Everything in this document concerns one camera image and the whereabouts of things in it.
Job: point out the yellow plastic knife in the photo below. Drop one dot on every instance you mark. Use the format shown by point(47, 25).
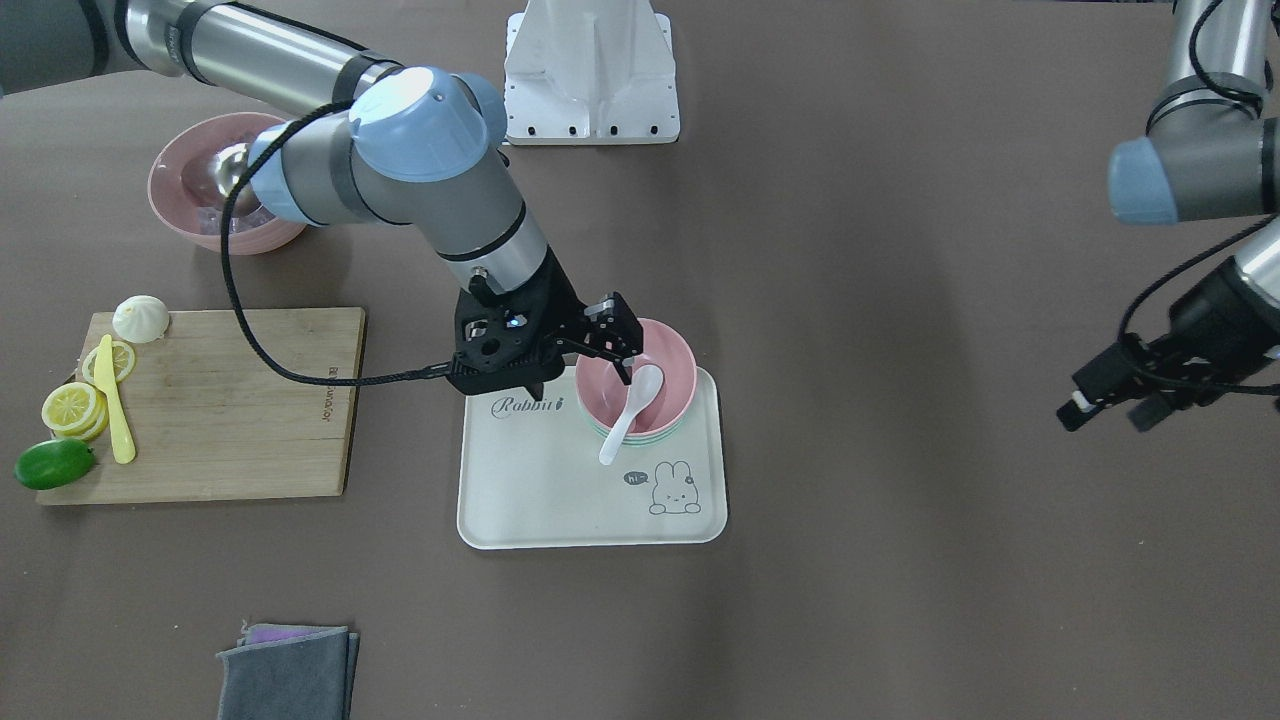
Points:
point(122, 443)

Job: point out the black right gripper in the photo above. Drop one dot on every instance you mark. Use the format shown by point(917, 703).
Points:
point(561, 300)

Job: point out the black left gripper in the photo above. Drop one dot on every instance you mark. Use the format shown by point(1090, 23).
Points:
point(1223, 304)

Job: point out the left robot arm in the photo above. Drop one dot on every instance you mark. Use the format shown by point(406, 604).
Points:
point(1209, 151)

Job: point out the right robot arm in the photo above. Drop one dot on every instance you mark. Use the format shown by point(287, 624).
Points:
point(371, 141)

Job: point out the small pink bowl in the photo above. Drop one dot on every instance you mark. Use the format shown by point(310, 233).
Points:
point(602, 393)

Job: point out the metal scoop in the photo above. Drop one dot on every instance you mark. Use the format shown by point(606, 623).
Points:
point(225, 170)

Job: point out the grey folded cloth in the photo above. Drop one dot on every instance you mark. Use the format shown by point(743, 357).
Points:
point(289, 671)

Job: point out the green lime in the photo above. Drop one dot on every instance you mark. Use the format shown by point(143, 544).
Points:
point(54, 463)

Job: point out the top green bowl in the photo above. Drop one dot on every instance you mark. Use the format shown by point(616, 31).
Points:
point(634, 437)

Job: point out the white rabbit tray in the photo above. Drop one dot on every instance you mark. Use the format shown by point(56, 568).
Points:
point(530, 475)

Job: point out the white ceramic spoon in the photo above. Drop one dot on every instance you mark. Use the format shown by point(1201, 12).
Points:
point(644, 388)

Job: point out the bamboo cutting board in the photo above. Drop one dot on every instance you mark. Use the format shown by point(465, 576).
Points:
point(213, 423)

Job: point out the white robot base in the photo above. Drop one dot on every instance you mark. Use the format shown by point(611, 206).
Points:
point(590, 73)

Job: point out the large pink bowl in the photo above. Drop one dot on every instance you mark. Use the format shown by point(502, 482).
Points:
point(178, 206)

